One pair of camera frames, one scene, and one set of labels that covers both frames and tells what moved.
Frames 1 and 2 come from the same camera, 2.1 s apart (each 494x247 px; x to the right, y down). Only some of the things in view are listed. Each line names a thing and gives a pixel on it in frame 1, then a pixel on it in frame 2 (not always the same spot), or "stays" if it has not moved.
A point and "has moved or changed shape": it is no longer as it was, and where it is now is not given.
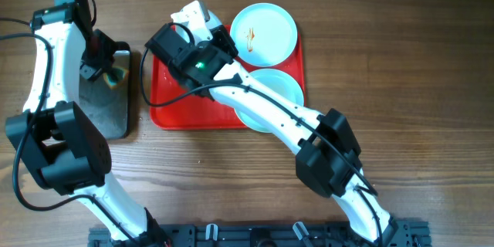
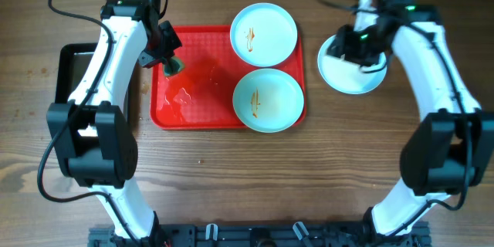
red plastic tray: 201,111 stays
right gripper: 221,36 → 346,38
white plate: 264,35 stays
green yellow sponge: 118,76 has moved or changed shape
